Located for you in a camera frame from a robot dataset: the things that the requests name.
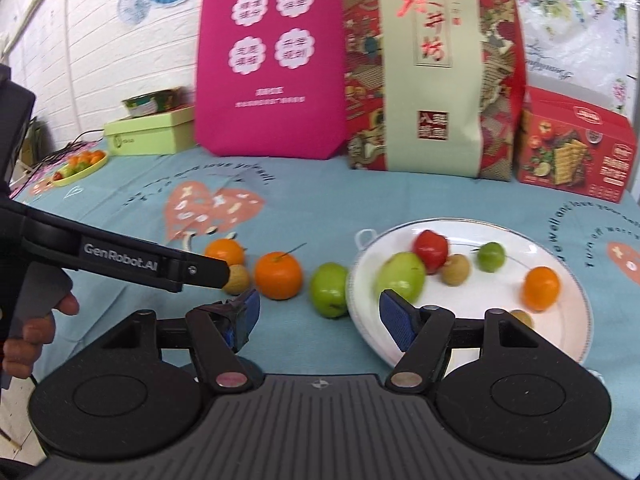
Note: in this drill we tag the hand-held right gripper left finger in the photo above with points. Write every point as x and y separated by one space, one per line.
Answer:
245 320

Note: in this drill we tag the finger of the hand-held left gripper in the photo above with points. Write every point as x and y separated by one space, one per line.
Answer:
205 272

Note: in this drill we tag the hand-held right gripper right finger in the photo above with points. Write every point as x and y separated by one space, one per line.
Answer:
395 320

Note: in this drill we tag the brown kiwi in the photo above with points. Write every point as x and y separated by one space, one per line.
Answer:
239 280
456 270

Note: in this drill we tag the large green mango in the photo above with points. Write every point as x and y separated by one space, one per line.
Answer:
400 275

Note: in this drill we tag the red apple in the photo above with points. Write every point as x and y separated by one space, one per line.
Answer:
430 247

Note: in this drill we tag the white plate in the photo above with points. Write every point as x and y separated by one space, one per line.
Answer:
490 305

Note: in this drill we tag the green tomato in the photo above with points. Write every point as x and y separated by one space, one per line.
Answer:
490 257

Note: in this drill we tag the person's left hand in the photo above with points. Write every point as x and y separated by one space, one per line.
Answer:
30 347

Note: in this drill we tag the orange with stem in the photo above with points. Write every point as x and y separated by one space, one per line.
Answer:
278 276

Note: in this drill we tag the small green mango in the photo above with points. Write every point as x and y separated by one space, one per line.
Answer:
327 290

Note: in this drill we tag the yellow-green tray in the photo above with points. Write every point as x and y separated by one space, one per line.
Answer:
100 165

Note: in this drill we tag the pile of miniature toy produce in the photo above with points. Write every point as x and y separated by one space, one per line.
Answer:
80 161

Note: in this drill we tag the blue printed tablecloth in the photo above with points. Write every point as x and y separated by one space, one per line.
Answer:
300 200

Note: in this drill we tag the light green cardboard box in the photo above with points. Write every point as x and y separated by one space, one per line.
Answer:
150 135

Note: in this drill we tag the green patterned bowl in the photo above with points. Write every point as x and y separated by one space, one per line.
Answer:
150 102

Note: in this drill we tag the pink tote bag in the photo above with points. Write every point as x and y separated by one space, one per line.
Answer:
270 110

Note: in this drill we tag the red patterned gift bag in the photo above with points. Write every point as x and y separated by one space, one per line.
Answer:
430 135

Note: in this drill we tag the red cracker box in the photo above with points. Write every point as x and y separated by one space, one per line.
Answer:
575 160

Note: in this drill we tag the small pale blue paper fan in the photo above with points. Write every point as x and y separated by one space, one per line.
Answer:
132 5

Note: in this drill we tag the white floral bag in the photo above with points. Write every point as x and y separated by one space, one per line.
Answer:
565 35

